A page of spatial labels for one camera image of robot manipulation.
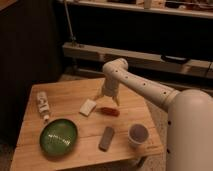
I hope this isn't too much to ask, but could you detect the orange carrot toy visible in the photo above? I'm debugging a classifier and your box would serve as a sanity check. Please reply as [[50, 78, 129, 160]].
[[100, 107, 120, 117]]

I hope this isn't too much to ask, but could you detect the white sponge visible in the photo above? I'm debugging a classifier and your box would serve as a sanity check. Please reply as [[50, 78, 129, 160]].
[[79, 99, 97, 116]]

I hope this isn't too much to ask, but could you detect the grey rectangular block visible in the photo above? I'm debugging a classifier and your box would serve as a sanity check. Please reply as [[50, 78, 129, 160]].
[[98, 127, 115, 151]]

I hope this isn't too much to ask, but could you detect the wooden shelf unit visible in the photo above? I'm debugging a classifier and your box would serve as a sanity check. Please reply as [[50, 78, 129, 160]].
[[54, 0, 213, 93]]

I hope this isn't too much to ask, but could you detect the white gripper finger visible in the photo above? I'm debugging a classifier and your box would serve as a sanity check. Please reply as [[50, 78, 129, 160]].
[[113, 96, 120, 106], [94, 93, 103, 100]]

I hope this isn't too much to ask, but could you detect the black flat object on shelf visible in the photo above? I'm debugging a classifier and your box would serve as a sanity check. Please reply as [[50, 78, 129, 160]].
[[161, 55, 190, 64]]

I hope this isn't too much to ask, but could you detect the white tube bottle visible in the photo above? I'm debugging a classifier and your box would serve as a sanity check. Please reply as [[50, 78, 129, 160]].
[[36, 91, 50, 122]]

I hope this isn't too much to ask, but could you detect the white paper cup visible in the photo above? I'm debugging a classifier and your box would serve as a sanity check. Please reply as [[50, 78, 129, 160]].
[[128, 124, 149, 148]]

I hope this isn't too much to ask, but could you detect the green ceramic bowl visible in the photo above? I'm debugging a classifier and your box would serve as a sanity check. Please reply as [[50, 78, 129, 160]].
[[39, 119, 78, 157]]

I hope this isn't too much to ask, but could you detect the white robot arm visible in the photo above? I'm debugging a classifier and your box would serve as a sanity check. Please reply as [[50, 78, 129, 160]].
[[96, 58, 213, 171]]

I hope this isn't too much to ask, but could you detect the wooden table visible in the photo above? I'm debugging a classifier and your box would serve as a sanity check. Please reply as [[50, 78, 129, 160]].
[[10, 79, 164, 171]]

